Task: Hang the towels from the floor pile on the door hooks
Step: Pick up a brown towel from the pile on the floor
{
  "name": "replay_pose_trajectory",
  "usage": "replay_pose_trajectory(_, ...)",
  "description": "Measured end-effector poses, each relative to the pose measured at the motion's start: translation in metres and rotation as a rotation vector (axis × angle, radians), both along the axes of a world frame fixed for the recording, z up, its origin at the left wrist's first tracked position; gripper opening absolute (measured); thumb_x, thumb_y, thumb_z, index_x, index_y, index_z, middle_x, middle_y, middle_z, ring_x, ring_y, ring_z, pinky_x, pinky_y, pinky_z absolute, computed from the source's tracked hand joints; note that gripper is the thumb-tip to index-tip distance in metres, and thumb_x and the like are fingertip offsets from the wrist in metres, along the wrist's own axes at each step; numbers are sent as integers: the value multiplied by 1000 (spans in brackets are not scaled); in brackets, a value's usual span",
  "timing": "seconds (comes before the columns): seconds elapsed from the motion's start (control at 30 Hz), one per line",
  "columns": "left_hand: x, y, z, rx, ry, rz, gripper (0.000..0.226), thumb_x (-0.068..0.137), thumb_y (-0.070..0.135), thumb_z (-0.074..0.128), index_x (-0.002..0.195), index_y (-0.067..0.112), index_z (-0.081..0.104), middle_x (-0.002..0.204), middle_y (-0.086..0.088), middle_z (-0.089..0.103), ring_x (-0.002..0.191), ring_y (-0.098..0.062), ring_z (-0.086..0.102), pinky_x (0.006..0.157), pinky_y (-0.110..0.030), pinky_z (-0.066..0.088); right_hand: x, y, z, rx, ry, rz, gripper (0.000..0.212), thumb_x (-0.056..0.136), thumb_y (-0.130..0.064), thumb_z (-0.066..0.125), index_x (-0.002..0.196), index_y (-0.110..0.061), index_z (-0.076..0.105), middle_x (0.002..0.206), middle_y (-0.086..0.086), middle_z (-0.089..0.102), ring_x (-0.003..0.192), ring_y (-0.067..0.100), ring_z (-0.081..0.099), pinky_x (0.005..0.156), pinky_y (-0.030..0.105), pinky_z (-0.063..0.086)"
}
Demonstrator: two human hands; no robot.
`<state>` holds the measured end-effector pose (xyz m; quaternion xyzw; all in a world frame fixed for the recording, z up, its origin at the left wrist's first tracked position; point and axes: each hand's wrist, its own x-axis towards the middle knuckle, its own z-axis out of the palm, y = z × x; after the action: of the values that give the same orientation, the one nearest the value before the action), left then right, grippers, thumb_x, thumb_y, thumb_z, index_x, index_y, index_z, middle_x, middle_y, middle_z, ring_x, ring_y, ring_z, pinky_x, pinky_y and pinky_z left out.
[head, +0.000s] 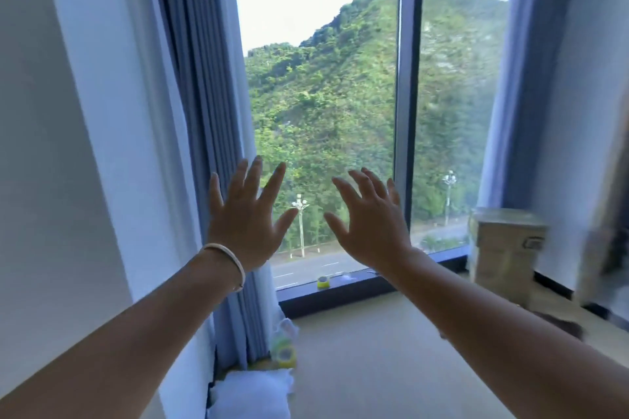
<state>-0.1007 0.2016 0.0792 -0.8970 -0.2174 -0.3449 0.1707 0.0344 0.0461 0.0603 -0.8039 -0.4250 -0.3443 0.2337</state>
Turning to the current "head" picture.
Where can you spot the clear bag of yellow items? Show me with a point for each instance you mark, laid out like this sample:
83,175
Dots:
283,350

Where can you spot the dark framed window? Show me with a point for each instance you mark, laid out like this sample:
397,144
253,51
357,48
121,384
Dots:
408,65

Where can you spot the white cloth pile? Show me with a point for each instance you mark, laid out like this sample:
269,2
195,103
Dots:
250,396

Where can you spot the person's left hand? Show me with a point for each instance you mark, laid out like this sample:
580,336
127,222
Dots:
245,227

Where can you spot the brown towel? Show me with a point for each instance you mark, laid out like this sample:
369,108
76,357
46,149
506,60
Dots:
560,325

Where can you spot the brown cardboard box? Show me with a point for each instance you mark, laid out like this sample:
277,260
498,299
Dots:
506,261

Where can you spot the blue grey curtain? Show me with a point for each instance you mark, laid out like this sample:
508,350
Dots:
196,65
540,65

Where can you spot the person's right forearm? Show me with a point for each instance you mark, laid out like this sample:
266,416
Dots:
516,360

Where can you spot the clear plastic wrapper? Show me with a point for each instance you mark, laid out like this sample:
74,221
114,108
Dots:
346,277

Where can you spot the person's right hand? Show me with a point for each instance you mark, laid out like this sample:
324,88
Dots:
376,232

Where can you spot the white sheer curtain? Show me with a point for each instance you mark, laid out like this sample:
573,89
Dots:
265,306
494,139

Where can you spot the yellow tape roll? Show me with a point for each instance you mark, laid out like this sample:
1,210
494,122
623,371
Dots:
323,282

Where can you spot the person's left forearm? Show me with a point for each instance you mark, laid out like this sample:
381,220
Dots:
123,350

